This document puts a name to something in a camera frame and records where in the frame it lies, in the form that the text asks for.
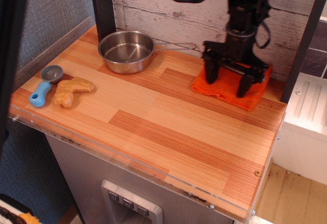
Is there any dark left frame post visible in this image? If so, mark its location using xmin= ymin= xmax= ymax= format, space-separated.
xmin=92 ymin=0 xmax=116 ymax=41

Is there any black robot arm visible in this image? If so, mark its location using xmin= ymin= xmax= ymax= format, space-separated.
xmin=202 ymin=0 xmax=271 ymax=98

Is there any grey toy fridge cabinet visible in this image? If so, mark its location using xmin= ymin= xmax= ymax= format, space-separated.
xmin=46 ymin=136 xmax=233 ymax=223

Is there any dark frame post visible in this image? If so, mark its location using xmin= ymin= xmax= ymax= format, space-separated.
xmin=92 ymin=0 xmax=116 ymax=41
xmin=280 ymin=0 xmax=326 ymax=103

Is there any silver dispenser panel with buttons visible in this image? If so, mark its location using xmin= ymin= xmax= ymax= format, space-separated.
xmin=101 ymin=180 xmax=164 ymax=223

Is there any dark bag with yellow item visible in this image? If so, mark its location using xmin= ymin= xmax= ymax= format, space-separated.
xmin=1 ymin=194 xmax=40 ymax=223

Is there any dark right frame post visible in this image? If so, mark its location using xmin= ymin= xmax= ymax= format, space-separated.
xmin=280 ymin=0 xmax=326 ymax=103

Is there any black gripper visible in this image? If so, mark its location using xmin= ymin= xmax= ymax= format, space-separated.
xmin=202 ymin=31 xmax=268 ymax=98

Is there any steel pot with wire handle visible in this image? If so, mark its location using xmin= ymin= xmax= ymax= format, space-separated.
xmin=98 ymin=31 xmax=197 ymax=74

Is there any tan toy chicken piece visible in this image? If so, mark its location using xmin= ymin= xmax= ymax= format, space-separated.
xmin=54 ymin=77 xmax=95 ymax=108

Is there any blue handled grey scoop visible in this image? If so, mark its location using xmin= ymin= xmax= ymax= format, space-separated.
xmin=29 ymin=65 xmax=64 ymax=108

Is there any orange knitted towel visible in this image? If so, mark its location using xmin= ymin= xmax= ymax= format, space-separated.
xmin=192 ymin=65 xmax=272 ymax=111

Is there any clear acrylic edge guard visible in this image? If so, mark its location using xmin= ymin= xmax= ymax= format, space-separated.
xmin=11 ymin=116 xmax=255 ymax=223

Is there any white toy sink unit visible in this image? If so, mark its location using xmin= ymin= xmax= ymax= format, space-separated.
xmin=272 ymin=73 xmax=326 ymax=184

